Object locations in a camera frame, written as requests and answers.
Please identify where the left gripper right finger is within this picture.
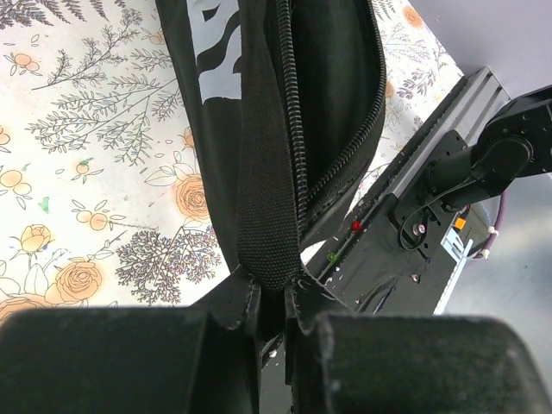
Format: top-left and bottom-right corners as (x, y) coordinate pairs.
(284, 270), (353, 413)

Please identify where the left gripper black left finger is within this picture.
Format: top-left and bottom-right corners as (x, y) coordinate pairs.
(190, 267), (261, 413)

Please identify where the black racket cover bag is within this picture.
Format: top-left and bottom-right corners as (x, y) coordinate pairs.
(157, 1), (386, 292)

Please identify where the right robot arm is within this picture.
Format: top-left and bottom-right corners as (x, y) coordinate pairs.
(398, 86), (551, 251)

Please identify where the floral table mat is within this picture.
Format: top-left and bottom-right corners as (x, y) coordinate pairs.
(0, 0), (465, 323)

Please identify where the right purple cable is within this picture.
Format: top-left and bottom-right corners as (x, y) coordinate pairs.
(469, 191), (510, 262)

